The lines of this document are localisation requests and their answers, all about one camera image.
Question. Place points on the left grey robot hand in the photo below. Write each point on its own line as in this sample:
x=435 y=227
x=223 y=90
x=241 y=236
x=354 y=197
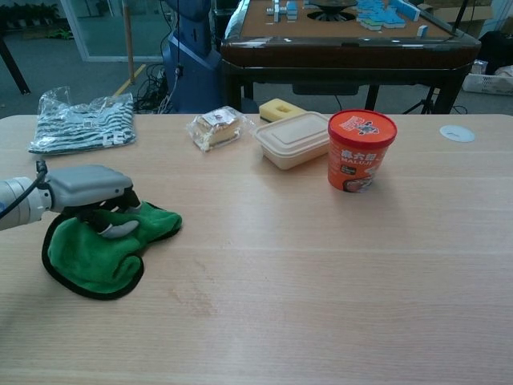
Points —
x=84 y=184

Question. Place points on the green microfibre cloth black trim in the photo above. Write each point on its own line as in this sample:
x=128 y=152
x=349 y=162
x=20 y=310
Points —
x=92 y=256

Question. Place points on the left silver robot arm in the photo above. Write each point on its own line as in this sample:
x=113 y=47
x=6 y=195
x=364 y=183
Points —
x=20 y=204

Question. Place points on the striped garment in plastic bag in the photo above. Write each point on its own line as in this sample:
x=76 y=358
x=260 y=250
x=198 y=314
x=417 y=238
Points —
x=88 y=124

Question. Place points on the black slanted table leg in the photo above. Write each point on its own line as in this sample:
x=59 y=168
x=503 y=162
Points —
x=14 y=68

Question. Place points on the wrapped cake slice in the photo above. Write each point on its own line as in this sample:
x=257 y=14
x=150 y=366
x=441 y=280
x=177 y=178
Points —
x=216 y=128

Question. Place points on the wooden pole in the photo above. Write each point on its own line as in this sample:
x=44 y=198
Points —
x=129 y=40

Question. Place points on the blue machine base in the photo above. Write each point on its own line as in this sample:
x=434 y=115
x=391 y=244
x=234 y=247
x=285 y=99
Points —
x=196 y=80

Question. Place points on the yellow sponge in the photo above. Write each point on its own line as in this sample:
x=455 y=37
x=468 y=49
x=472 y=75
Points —
x=272 y=109

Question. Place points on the beige lidded food container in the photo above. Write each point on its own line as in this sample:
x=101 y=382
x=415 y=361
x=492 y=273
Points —
x=292 y=140

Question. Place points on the upright blue mahjong tiles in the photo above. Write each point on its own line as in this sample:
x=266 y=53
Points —
x=290 y=12

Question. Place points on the orange instant noodle cup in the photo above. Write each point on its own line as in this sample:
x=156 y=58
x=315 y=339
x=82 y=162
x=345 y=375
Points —
x=358 y=156

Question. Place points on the dark wooden mahjong table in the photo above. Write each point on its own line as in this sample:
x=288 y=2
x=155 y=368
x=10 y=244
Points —
x=344 y=52

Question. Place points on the black mahjong table centre dome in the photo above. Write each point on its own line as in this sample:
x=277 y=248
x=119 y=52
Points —
x=330 y=5

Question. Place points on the pile of blue mahjong tiles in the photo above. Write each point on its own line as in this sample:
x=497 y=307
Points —
x=380 y=16

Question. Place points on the black tripod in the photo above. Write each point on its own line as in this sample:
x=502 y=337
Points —
x=425 y=104

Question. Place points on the single blue mahjong tile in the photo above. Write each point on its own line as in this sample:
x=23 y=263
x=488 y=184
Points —
x=421 y=31

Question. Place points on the white plastic basket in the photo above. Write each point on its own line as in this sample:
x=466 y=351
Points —
x=487 y=84

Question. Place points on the cardboard box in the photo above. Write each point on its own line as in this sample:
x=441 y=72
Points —
x=477 y=12

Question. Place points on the black bag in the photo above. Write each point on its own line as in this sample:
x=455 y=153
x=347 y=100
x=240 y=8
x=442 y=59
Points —
x=497 y=52

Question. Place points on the glass door with white frame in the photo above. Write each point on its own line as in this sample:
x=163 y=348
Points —
x=104 y=36

